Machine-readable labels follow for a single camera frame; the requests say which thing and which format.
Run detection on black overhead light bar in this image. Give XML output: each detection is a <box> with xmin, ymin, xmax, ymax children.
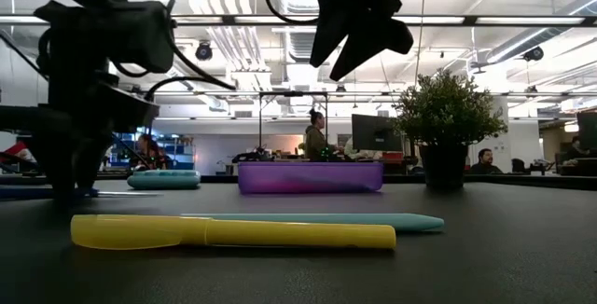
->
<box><xmin>0</xmin><ymin>13</ymin><xmax>597</xmax><ymax>28</ymax></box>

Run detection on blue-handled scissors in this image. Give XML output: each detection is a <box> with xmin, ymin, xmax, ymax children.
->
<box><xmin>0</xmin><ymin>185</ymin><xmax>162</xmax><ymax>201</ymax></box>

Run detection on teal calculator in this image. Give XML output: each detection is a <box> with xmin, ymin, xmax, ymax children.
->
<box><xmin>126</xmin><ymin>169</ymin><xmax>202</xmax><ymax>191</ymax></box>

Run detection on person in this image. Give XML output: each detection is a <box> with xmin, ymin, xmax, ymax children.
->
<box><xmin>468</xmin><ymin>147</ymin><xmax>505</xmax><ymax>175</ymax></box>
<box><xmin>343</xmin><ymin>136</ymin><xmax>383</xmax><ymax>161</ymax></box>
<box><xmin>563</xmin><ymin>134</ymin><xmax>590</xmax><ymax>160</ymax></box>
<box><xmin>134</xmin><ymin>133</ymin><xmax>172</xmax><ymax>171</ymax></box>
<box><xmin>303</xmin><ymin>107</ymin><xmax>340</xmax><ymax>163</ymax></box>

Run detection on black computer monitor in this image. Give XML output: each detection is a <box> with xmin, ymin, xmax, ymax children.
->
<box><xmin>351</xmin><ymin>114</ymin><xmax>403</xmax><ymax>152</ymax></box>
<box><xmin>576</xmin><ymin>111</ymin><xmax>597</xmax><ymax>159</ymax></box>

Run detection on black metal stand frame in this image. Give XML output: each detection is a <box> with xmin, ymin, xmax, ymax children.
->
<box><xmin>258</xmin><ymin>90</ymin><xmax>329</xmax><ymax>154</ymax></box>

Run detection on green potted plant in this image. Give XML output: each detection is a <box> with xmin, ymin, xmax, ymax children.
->
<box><xmin>393</xmin><ymin>68</ymin><xmax>509</xmax><ymax>191</ymax></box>

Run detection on yellow highlighter pen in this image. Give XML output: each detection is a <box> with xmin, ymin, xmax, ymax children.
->
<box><xmin>70</xmin><ymin>214</ymin><xmax>397</xmax><ymax>251</ymax></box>

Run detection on teal pen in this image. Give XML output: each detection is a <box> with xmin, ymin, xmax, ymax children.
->
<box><xmin>180</xmin><ymin>212</ymin><xmax>446</xmax><ymax>233</ymax></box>

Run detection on black ceiling-mounted camera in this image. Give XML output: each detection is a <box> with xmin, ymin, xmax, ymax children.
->
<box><xmin>194</xmin><ymin>40</ymin><xmax>215</xmax><ymax>62</ymax></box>
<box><xmin>522</xmin><ymin>46</ymin><xmax>545</xmax><ymax>62</ymax></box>

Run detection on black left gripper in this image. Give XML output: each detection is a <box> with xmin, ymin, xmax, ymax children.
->
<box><xmin>33</xmin><ymin>0</ymin><xmax>177</xmax><ymax>193</ymax></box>

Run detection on red background object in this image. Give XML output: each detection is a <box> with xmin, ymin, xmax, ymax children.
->
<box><xmin>0</xmin><ymin>140</ymin><xmax>36</xmax><ymax>164</ymax></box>

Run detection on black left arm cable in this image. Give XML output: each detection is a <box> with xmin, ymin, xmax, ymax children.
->
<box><xmin>111</xmin><ymin>0</ymin><xmax>237</xmax><ymax>91</ymax></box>

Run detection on purple plastic pencil box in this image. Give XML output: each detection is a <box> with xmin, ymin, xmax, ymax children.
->
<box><xmin>237</xmin><ymin>160</ymin><xmax>385</xmax><ymax>196</ymax></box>

